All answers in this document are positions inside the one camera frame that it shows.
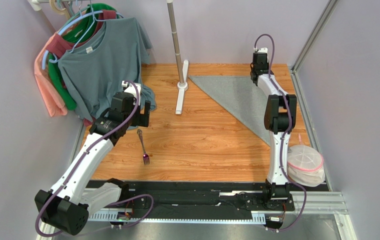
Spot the purple metal fork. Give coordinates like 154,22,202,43
137,129,150,166

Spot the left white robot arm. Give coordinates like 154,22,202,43
34,92,151,237

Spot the maroon t-shirt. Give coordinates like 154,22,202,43
46,9,119,60

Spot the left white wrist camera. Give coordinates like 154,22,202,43
121,81,142,98

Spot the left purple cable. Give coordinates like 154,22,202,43
35,79,141,238

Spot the green t-shirt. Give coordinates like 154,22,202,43
46,3,117,111

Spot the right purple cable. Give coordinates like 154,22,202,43
254,33,308,232

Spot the grey-blue t-shirt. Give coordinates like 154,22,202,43
57,17,156,122

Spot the aluminium frame post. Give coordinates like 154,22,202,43
291,0,340,73

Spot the white clothes rack stand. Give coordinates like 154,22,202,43
166,0,189,115

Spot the light blue hanger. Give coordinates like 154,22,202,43
41,3,124,71

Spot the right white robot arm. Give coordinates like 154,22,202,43
250,48,297,204

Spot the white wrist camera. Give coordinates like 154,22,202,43
121,81,142,98
254,47,268,54

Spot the white mesh laundry basket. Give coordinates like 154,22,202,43
287,134,326,187

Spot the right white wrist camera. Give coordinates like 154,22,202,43
254,47,268,54

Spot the pink t-shirt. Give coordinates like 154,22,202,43
34,35,68,117

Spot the grey cloth napkin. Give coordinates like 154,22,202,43
190,75,271,146

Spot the purple cable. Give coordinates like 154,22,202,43
35,79,141,238
254,33,308,232

